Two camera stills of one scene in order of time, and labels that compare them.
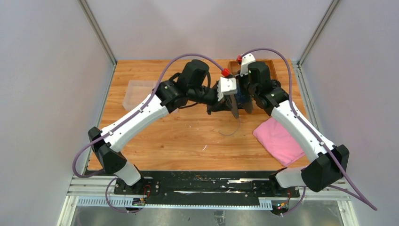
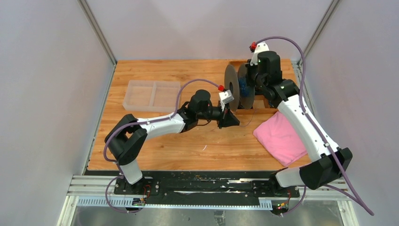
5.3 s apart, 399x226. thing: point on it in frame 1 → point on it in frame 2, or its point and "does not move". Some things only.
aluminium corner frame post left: [90, 16] does not move
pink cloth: [279, 141] does not move
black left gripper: [223, 106] → [227, 119]
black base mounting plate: [207, 188] does not move
